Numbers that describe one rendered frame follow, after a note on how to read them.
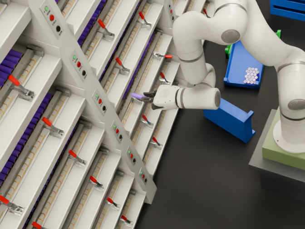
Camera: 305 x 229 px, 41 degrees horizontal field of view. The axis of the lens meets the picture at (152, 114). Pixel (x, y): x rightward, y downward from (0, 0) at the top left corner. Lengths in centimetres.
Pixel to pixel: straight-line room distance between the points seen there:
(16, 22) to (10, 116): 26
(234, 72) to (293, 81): 108
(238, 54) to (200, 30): 129
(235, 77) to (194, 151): 54
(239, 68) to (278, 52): 114
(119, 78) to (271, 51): 64
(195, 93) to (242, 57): 99
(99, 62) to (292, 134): 81
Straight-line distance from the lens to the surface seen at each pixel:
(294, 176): 184
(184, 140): 230
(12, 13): 116
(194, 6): 252
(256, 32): 133
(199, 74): 145
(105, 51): 153
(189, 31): 130
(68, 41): 131
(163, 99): 165
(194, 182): 216
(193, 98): 158
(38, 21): 120
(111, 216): 183
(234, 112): 211
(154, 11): 193
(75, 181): 149
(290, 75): 147
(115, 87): 166
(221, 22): 120
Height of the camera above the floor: 192
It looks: 52 degrees down
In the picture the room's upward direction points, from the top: 23 degrees counter-clockwise
